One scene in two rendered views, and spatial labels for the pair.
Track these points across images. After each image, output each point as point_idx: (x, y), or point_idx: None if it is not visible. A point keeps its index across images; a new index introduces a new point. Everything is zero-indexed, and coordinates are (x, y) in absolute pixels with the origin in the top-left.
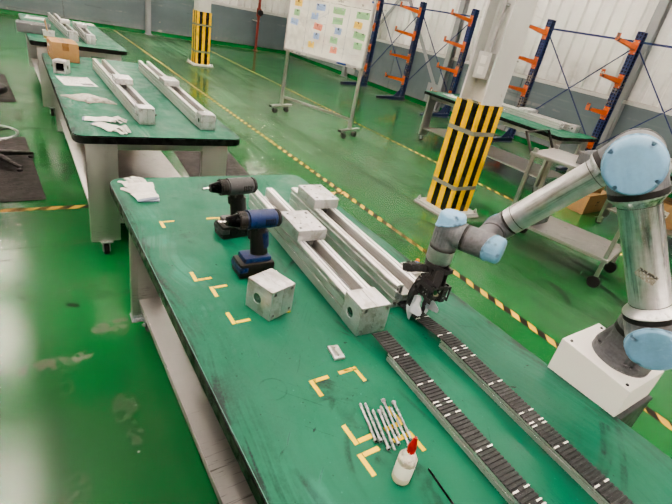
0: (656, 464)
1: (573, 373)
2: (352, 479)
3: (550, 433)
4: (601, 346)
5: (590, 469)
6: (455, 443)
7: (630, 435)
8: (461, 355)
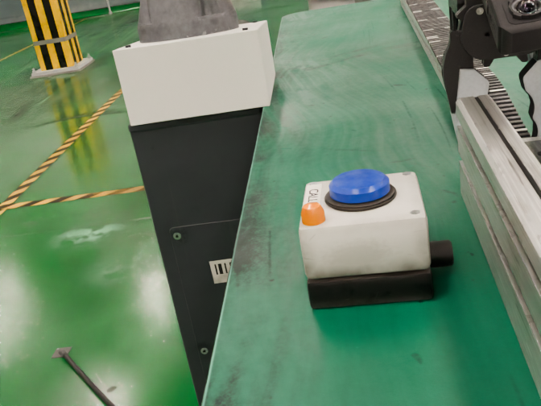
0: (304, 55)
1: (268, 71)
2: None
3: (439, 31)
4: (225, 11)
5: (430, 22)
6: None
7: (287, 66)
8: (484, 69)
